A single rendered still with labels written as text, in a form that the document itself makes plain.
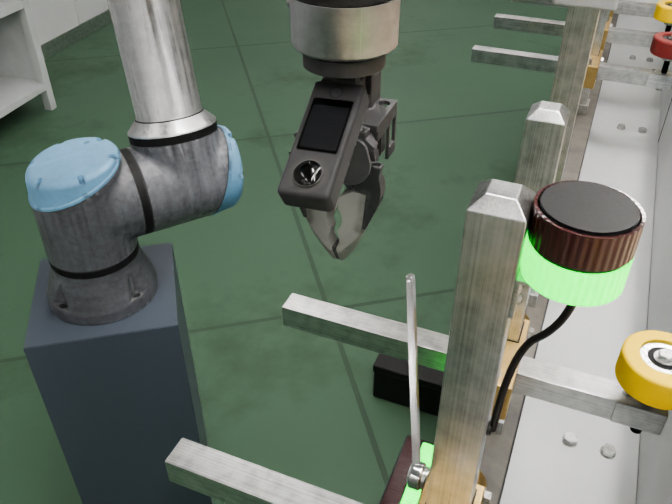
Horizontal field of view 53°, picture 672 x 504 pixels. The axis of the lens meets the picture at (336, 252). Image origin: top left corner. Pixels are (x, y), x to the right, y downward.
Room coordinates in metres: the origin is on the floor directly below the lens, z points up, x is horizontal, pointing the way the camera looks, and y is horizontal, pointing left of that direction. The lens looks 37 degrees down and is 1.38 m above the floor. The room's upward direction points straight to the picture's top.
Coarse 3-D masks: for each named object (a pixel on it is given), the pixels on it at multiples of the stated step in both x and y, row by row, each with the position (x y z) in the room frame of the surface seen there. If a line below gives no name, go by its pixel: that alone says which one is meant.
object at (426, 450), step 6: (426, 444) 0.52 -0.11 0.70; (420, 450) 0.51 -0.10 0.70; (426, 450) 0.51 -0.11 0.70; (432, 450) 0.51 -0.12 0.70; (426, 456) 0.50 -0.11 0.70; (426, 462) 0.50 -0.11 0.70; (408, 492) 0.46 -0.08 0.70; (414, 492) 0.46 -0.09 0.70; (420, 492) 0.46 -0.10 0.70; (402, 498) 0.45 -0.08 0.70; (408, 498) 0.45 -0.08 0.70; (414, 498) 0.45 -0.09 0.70
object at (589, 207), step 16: (544, 192) 0.33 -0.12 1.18; (560, 192) 0.33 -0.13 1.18; (576, 192) 0.33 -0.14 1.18; (592, 192) 0.33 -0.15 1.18; (608, 192) 0.33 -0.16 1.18; (544, 208) 0.31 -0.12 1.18; (560, 208) 0.31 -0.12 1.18; (576, 208) 0.31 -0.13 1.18; (592, 208) 0.31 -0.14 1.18; (608, 208) 0.31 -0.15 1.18; (624, 208) 0.31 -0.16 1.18; (560, 224) 0.30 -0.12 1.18; (576, 224) 0.30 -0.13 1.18; (592, 224) 0.30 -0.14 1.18; (608, 224) 0.30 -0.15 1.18; (624, 224) 0.30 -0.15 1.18; (592, 272) 0.29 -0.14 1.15; (512, 304) 0.31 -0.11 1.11; (560, 320) 0.32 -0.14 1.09; (544, 336) 0.32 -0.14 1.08; (512, 368) 0.33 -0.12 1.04; (496, 400) 0.33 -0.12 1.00; (496, 416) 0.33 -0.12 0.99
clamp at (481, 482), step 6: (480, 474) 0.37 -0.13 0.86; (426, 480) 0.36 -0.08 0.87; (480, 480) 0.36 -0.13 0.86; (426, 486) 0.35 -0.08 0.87; (480, 486) 0.35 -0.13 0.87; (486, 486) 0.37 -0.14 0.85; (426, 492) 0.34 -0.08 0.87; (480, 492) 0.34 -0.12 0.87; (486, 492) 0.36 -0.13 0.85; (420, 498) 0.34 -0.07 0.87; (426, 498) 0.34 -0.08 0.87; (474, 498) 0.34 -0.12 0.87; (480, 498) 0.34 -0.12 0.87; (486, 498) 0.35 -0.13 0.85
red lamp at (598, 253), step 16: (640, 208) 0.32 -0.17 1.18; (544, 224) 0.31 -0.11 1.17; (640, 224) 0.30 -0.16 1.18; (544, 240) 0.30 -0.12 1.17; (560, 240) 0.30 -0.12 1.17; (576, 240) 0.29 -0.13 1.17; (592, 240) 0.29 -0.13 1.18; (608, 240) 0.29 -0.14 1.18; (624, 240) 0.29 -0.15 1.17; (544, 256) 0.30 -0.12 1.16; (560, 256) 0.29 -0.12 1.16; (576, 256) 0.29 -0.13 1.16; (592, 256) 0.29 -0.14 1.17; (608, 256) 0.29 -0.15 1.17; (624, 256) 0.29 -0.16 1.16
